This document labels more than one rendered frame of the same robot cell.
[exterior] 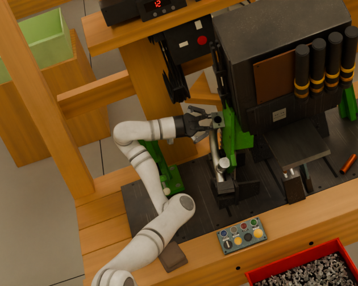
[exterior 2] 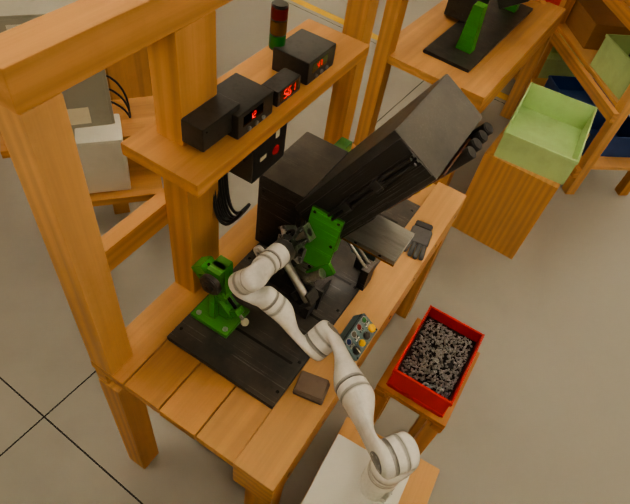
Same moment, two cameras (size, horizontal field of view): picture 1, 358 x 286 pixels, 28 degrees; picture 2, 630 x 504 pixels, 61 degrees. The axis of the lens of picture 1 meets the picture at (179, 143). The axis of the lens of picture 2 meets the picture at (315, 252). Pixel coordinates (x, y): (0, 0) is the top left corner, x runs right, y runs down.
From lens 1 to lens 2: 175 cm
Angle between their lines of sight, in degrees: 49
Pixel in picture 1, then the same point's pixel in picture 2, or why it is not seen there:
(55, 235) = not seen: outside the picture
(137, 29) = (240, 150)
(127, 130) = (261, 276)
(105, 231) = (196, 395)
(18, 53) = (83, 215)
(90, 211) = (150, 380)
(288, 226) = (380, 311)
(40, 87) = (101, 253)
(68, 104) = not seen: hidden behind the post
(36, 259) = not seen: outside the picture
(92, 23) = (154, 149)
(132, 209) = (211, 356)
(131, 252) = (370, 408)
